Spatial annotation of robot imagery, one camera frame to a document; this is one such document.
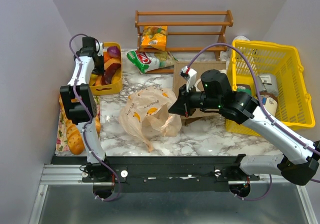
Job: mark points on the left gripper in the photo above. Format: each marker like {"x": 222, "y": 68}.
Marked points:
{"x": 99, "y": 60}

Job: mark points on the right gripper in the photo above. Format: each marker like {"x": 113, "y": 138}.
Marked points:
{"x": 185, "y": 102}

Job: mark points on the orange plastic grocery bag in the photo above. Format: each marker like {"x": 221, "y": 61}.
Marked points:
{"x": 147, "y": 113}

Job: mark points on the burlap tote bag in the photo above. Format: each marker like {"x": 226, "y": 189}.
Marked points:
{"x": 200, "y": 67}

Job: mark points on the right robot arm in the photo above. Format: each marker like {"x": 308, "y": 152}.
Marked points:
{"x": 298, "y": 161}

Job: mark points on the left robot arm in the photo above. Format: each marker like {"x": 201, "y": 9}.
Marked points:
{"x": 80, "y": 106}

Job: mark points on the orange tomato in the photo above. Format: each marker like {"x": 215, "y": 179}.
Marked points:
{"x": 106, "y": 57}

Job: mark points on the purple onion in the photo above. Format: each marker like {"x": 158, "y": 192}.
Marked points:
{"x": 114, "y": 52}

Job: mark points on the yellow plastic bin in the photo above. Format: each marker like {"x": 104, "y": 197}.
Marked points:
{"x": 97, "y": 81}

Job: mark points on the green white Chulz chips bag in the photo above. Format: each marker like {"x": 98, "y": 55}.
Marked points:
{"x": 149, "y": 61}

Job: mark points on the yellow chips bag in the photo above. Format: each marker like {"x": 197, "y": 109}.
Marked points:
{"x": 154, "y": 37}

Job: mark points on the green box in basket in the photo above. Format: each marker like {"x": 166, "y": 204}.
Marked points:
{"x": 244, "y": 88}

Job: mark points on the wooden shelf rack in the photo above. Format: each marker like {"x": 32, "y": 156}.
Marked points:
{"x": 188, "y": 31}

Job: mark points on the long baguette bread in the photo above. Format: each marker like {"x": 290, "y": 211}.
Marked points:
{"x": 74, "y": 138}

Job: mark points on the brown labelled jar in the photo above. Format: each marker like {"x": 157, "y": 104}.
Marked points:
{"x": 269, "y": 101}

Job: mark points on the grey wrapped package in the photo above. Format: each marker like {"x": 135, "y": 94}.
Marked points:
{"x": 268, "y": 83}

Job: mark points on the yellow mesh basket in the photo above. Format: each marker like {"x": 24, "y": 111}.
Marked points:
{"x": 294, "y": 106}

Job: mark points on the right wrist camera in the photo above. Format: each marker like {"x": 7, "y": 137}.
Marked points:
{"x": 190, "y": 75}

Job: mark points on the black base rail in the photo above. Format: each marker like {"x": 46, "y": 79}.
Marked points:
{"x": 161, "y": 174}

